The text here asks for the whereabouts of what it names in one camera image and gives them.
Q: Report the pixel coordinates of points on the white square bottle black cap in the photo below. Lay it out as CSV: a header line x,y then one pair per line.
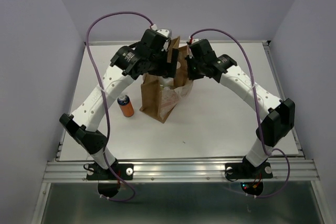
x,y
166,82

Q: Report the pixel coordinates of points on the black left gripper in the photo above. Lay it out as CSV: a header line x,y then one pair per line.
x,y
167,70

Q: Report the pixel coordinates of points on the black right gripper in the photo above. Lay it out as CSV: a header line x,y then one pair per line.
x,y
192,75

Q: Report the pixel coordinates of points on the orange bottle blue cap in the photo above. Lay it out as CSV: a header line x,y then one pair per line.
x,y
125,105

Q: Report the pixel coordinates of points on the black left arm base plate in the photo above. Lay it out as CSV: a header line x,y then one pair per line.
x,y
95,172

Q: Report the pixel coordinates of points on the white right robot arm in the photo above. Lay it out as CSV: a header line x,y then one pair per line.
x,y
274,115

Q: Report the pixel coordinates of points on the aluminium mounting rail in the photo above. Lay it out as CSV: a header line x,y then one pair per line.
x,y
205,170

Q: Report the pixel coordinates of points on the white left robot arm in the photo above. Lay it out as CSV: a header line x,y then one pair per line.
x,y
82,124

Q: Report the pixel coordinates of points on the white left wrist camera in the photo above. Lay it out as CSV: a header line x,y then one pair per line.
x,y
167,33

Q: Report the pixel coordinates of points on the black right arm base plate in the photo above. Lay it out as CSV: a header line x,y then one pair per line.
x,y
237,171

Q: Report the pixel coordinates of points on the pink printed canvas bag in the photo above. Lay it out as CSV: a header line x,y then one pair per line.
x,y
158,101

